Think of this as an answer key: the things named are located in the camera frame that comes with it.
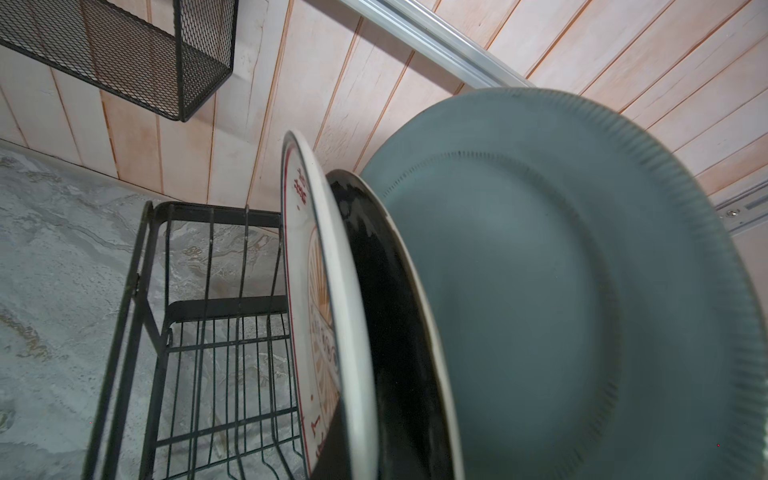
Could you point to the black wire dish rack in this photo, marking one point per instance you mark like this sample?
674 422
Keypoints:
200 381

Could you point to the white plate orange sunburst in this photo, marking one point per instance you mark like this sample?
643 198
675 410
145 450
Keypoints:
331 348

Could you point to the black mesh wall basket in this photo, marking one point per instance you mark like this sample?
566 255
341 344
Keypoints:
171 74

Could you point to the black round plate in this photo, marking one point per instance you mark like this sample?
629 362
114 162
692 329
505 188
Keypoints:
418 428

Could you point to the aluminium wall frame rail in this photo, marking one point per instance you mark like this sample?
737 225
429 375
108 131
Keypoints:
695 72

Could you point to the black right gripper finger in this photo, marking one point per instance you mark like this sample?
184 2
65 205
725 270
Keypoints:
334 459

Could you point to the large grey-green plate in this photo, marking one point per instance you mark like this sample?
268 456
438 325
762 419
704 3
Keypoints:
596 319

